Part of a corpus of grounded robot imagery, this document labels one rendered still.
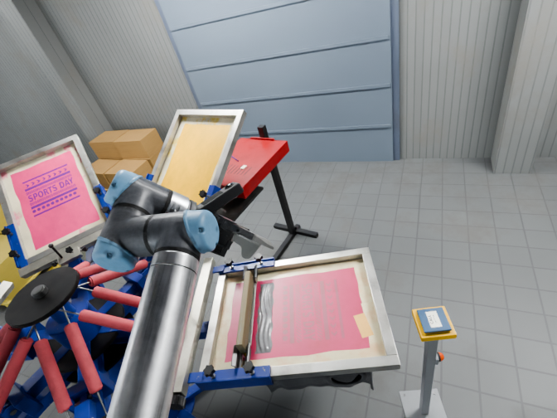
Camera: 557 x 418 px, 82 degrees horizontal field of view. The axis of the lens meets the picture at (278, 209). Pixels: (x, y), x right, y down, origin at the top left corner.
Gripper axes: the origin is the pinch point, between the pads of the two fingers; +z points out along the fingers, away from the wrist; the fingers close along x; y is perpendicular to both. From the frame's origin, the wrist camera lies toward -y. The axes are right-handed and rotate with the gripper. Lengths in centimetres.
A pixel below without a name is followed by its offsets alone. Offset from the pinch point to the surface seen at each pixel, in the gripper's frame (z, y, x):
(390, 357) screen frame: 72, 21, -8
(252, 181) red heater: 42, -26, -131
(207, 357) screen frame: 27, 58, -53
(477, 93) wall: 212, -202, -135
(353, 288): 74, 6, -40
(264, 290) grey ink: 47, 27, -67
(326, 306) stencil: 65, 19, -41
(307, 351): 56, 36, -32
